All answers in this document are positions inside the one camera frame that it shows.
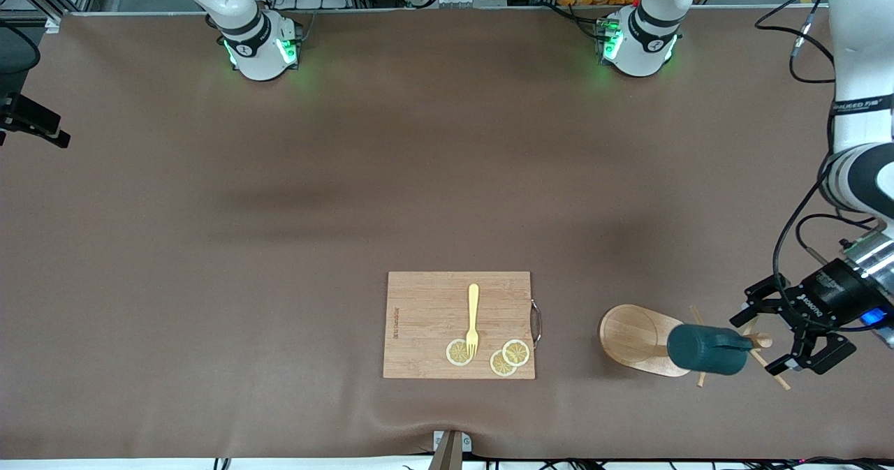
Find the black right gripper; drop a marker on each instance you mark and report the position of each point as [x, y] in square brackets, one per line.
[28, 118]

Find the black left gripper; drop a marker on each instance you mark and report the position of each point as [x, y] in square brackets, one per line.
[829, 291]

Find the dark green mug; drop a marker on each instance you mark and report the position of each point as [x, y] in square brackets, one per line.
[705, 351]

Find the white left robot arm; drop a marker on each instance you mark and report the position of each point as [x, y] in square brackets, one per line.
[862, 51]

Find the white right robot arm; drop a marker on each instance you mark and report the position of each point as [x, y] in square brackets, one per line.
[258, 51]

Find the wooden mug tree rack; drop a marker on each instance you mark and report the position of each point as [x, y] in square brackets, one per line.
[632, 334]

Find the lemon slice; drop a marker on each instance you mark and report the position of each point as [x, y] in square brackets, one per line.
[517, 352]
[456, 353]
[500, 365]

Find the yellow plastic fork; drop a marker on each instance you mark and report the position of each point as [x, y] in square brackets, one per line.
[473, 309]

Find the bamboo cutting board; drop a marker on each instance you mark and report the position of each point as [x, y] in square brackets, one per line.
[426, 316]

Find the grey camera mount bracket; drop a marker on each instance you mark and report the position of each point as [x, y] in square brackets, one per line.
[450, 449]

